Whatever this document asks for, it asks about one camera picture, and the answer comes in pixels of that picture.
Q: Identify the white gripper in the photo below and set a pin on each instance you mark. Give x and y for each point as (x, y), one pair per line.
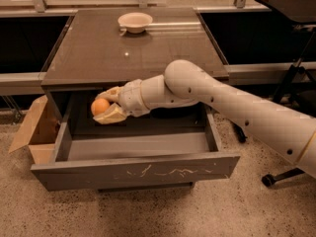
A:
(131, 97)

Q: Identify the orange fruit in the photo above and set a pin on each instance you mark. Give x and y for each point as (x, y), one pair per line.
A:
(99, 106)

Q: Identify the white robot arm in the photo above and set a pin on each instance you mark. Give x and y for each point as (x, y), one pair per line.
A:
(289, 133)

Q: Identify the grey cabinet with glass top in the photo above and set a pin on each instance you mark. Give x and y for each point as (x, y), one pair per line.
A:
(96, 54)

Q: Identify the grey open top drawer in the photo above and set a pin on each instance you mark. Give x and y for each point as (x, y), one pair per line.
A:
(137, 153)

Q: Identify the brown cardboard box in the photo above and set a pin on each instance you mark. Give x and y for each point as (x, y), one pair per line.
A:
(38, 131)

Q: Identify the white ceramic bowl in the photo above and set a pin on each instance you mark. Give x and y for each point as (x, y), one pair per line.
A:
(135, 23)

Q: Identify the black stand leg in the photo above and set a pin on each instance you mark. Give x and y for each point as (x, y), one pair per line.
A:
(240, 133)

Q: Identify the black office chair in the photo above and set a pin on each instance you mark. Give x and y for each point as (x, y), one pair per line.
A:
(286, 87)

